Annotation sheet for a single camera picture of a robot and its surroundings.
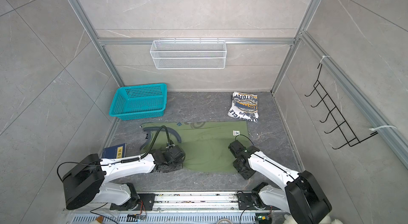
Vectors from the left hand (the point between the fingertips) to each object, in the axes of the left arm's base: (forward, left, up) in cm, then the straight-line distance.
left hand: (181, 161), depth 85 cm
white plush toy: (-28, -46, +8) cm, 54 cm away
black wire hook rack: (+4, -69, +29) cm, 75 cm away
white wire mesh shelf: (+57, -4, +30) cm, 65 cm away
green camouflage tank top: (+9, -14, -1) cm, 17 cm away
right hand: (-4, -31, -1) cm, 31 cm away
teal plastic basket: (+45, +34, -1) cm, 56 cm away
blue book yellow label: (+7, +38, -1) cm, 39 cm away
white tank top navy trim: (+35, -42, +3) cm, 54 cm away
